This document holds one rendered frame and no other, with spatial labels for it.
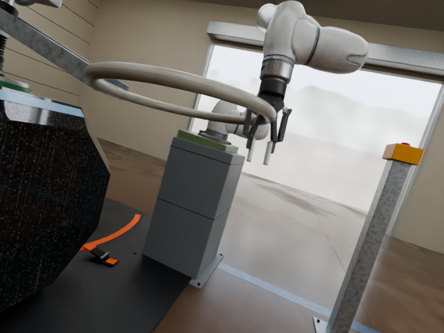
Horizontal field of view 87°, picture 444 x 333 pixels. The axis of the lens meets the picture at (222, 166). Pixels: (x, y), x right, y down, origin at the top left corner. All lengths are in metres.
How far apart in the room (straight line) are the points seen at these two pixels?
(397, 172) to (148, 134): 5.82
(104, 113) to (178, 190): 6.21
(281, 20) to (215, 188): 0.92
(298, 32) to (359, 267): 1.15
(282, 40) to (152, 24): 6.73
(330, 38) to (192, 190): 1.03
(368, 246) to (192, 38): 6.02
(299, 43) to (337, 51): 0.10
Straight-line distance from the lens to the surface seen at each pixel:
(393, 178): 1.41
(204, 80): 0.43
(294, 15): 0.74
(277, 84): 0.68
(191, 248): 1.49
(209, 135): 1.50
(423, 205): 5.99
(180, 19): 7.01
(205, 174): 1.37
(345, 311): 1.56
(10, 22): 0.94
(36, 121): 0.94
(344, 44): 0.76
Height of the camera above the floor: 0.84
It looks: 6 degrees down
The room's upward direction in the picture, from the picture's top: 16 degrees clockwise
